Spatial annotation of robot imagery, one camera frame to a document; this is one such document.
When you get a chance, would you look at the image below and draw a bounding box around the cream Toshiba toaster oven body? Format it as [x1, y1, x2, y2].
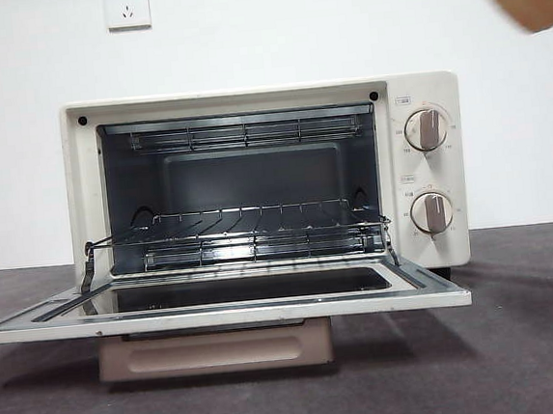
[57, 69, 476, 303]

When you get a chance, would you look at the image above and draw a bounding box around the oven door with tan handle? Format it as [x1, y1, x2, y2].
[0, 250, 478, 393]

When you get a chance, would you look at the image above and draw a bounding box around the white wall socket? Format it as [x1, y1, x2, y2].
[104, 0, 153, 33]

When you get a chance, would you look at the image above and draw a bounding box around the metal wire oven rack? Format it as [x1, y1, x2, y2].
[83, 192, 391, 249]

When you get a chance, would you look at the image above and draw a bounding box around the cream oven knob tan grip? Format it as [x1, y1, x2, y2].
[401, 107, 451, 154]
[408, 190, 456, 235]

